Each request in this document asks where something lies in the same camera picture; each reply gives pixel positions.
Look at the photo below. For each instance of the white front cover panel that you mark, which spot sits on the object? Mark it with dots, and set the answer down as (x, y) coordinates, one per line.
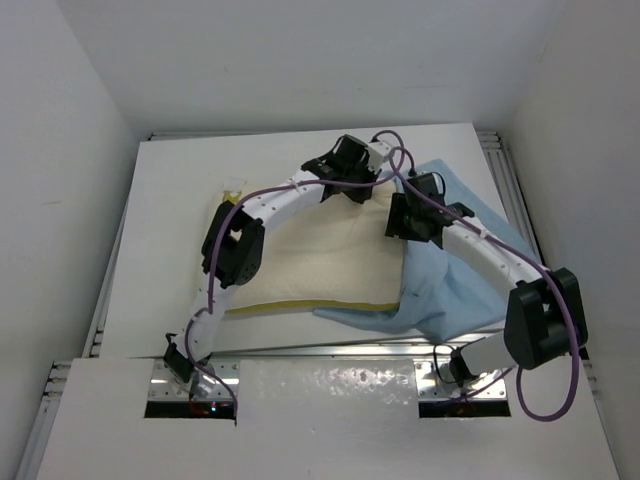
(316, 419)

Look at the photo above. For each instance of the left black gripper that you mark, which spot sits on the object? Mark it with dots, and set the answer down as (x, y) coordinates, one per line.
(362, 195)

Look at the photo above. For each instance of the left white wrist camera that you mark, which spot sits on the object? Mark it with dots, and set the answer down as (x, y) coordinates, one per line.
(378, 151)

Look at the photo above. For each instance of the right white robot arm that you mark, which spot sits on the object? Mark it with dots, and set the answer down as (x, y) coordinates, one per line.
(544, 317)

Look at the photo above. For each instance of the cream pillow with yellow edge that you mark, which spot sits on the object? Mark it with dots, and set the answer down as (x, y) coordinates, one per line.
(333, 254)

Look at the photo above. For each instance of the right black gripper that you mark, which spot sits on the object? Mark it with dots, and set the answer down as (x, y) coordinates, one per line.
(396, 225)

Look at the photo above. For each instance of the light blue pillowcase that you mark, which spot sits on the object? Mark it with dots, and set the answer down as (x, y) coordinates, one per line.
(441, 296)

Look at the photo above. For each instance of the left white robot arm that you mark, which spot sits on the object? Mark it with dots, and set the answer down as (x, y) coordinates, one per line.
(232, 250)

